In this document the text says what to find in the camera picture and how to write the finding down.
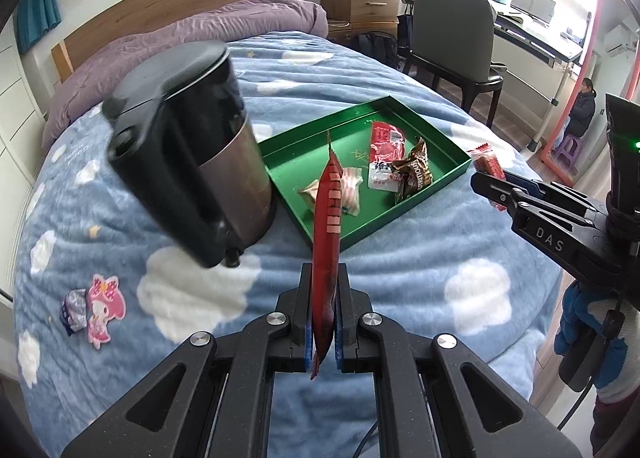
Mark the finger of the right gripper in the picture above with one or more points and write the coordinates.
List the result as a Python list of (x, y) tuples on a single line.
[(524, 209), (566, 198)]

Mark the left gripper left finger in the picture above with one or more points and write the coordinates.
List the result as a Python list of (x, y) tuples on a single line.
[(212, 396)]

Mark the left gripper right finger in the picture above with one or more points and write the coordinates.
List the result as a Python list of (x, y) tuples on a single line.
[(435, 397)]

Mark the red clear cake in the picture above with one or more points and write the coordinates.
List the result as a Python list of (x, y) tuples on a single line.
[(485, 161)]

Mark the brown gold snack bag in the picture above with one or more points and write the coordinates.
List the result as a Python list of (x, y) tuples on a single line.
[(413, 172)]

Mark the pink cartoon snack bag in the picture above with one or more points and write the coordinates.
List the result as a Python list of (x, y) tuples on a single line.
[(105, 303)]

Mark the red white striped packet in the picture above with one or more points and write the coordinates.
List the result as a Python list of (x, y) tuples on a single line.
[(350, 183)]

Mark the blue silver snack bag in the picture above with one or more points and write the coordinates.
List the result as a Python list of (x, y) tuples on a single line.
[(74, 309)]

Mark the dark red snack packet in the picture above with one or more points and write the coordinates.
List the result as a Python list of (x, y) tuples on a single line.
[(325, 249)]

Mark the blue white gloved hand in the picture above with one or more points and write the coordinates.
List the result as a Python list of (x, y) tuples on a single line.
[(598, 341)]

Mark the person in dark jacket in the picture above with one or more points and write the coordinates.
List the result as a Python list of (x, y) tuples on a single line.
[(582, 110)]

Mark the red white snack packet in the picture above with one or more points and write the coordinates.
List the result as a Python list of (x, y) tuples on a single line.
[(387, 145)]

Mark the white desk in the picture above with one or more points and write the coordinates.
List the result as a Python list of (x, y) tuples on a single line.
[(549, 51)]

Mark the blue cloud blanket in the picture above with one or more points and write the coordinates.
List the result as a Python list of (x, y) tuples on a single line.
[(451, 264)]

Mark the dark grey chair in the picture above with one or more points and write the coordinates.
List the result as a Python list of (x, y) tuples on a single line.
[(453, 40)]

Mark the black backpack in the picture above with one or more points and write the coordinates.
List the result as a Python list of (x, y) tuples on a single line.
[(380, 46)]

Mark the gold wrapped candy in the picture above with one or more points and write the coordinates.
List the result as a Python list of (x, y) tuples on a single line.
[(309, 193)]

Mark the green tray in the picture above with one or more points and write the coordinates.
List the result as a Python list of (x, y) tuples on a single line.
[(296, 157)]

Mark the wooden drawer cabinet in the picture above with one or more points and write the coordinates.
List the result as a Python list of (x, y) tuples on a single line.
[(351, 17)]

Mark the black bronze electric kettle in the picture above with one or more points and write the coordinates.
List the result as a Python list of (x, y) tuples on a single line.
[(186, 149)]

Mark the white wardrobe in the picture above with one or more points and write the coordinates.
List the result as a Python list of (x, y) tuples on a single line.
[(21, 124)]

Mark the purple duvet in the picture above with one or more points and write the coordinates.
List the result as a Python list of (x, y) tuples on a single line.
[(190, 44)]

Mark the wooden headboard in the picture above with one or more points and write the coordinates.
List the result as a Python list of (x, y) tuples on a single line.
[(125, 18)]

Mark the teal curtain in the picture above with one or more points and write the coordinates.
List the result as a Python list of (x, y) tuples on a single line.
[(33, 20)]

